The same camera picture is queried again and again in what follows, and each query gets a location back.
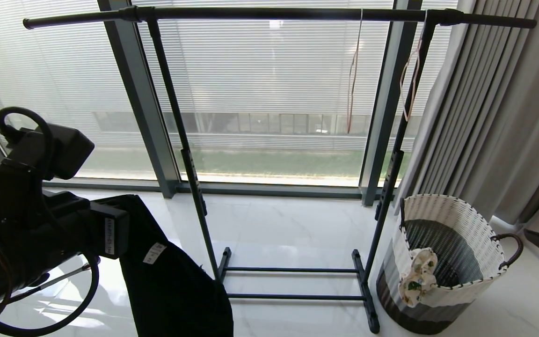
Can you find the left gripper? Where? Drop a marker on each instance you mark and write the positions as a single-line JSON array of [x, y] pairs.
[[77, 229]]

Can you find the black garment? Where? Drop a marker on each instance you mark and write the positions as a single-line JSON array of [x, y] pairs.
[[171, 290]]

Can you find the pink clothes hanger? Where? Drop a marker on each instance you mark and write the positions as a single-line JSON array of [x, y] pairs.
[[353, 75], [412, 75]]

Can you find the black clothes rack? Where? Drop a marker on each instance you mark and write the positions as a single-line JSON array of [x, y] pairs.
[[274, 14]]

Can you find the white laundry basket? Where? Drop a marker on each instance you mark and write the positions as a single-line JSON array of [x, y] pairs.
[[438, 215]]

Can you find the window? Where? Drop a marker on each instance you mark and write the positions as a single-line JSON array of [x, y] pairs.
[[260, 84]]

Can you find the cream printed garment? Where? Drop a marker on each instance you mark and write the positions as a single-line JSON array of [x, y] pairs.
[[419, 276]]

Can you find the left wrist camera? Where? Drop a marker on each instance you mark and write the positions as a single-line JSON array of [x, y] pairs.
[[68, 150]]

